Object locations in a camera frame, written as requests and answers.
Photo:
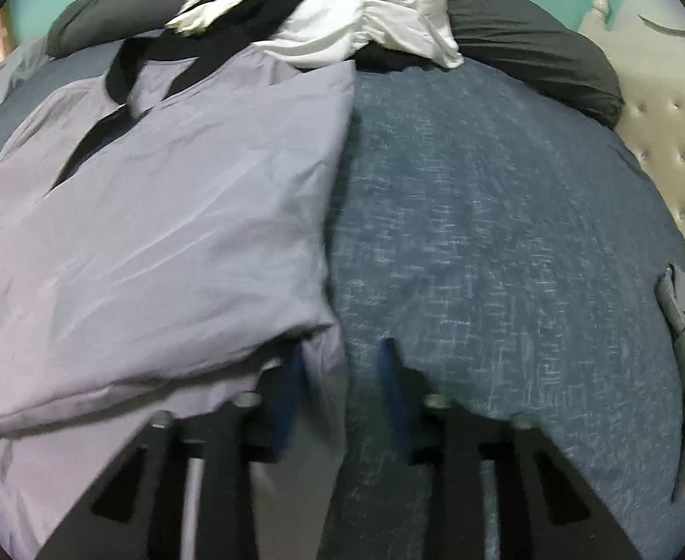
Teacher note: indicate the dark grey long pillow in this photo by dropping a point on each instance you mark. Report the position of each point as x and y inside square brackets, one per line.
[523, 46]

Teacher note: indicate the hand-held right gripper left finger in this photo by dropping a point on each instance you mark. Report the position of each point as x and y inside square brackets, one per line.
[290, 396]

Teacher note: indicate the bed with blue sheet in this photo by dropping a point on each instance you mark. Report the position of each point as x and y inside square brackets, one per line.
[494, 245]

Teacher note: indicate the light grey jacket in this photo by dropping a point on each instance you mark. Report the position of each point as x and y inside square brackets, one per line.
[155, 233]

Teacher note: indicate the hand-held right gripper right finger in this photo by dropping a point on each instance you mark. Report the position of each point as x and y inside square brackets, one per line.
[392, 385]

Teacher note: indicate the cream tufted headboard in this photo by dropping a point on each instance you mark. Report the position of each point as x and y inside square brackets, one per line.
[669, 128]

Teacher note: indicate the black garment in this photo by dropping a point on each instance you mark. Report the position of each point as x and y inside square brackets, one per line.
[249, 6]

